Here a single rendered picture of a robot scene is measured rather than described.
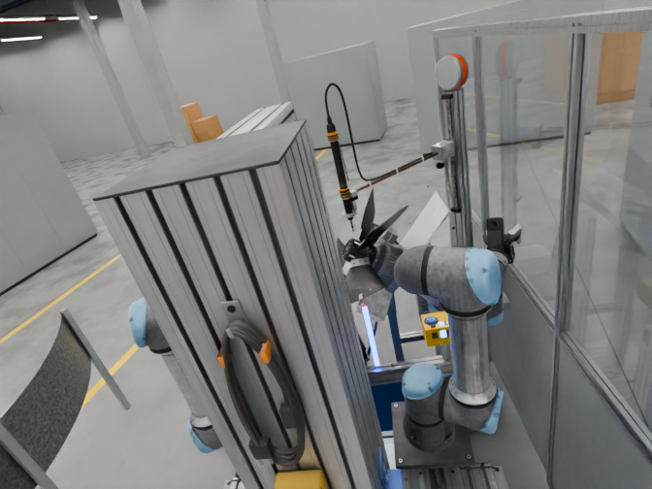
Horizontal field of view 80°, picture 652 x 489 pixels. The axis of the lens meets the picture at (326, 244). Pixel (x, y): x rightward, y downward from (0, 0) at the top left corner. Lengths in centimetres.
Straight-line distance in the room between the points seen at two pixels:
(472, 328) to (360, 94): 805
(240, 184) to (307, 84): 863
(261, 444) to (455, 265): 50
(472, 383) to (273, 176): 78
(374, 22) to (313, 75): 518
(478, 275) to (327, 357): 38
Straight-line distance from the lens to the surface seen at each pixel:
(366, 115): 886
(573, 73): 134
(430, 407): 118
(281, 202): 47
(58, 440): 276
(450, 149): 209
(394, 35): 1374
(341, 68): 883
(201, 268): 55
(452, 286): 87
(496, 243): 132
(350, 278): 179
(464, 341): 98
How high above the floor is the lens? 213
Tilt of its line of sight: 27 degrees down
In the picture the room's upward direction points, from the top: 14 degrees counter-clockwise
